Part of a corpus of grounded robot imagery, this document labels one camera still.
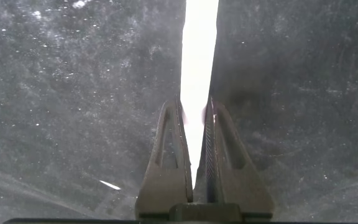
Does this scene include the white marker pen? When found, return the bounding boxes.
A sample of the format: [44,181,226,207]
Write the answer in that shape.
[180,0,219,189]

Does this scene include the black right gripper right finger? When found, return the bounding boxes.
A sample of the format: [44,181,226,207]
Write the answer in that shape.
[193,96,275,219]

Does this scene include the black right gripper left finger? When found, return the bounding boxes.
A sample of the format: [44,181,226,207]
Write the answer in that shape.
[134,95,194,219]

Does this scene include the small white paper scrap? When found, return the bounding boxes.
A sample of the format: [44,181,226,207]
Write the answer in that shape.
[99,179,122,191]

